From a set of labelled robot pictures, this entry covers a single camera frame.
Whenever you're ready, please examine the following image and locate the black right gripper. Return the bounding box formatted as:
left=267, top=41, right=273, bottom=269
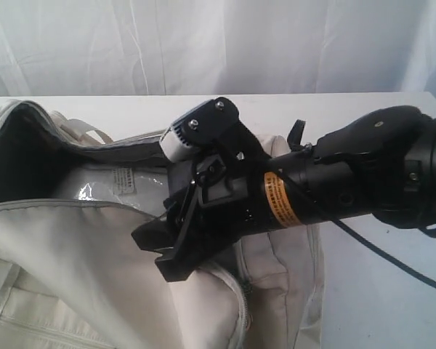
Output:
left=131, top=151, right=276, bottom=282

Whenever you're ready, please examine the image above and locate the beige duffel bag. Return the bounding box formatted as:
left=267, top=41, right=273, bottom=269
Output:
left=0, top=100, right=325, bottom=348

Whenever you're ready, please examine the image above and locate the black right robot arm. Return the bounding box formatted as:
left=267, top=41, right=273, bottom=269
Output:
left=132, top=105, right=436, bottom=282

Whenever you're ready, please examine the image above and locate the white backdrop curtain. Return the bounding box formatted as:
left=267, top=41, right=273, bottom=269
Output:
left=0, top=1, right=436, bottom=97

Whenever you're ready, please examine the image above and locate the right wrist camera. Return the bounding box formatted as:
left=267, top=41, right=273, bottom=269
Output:
left=159, top=97, right=239, bottom=163

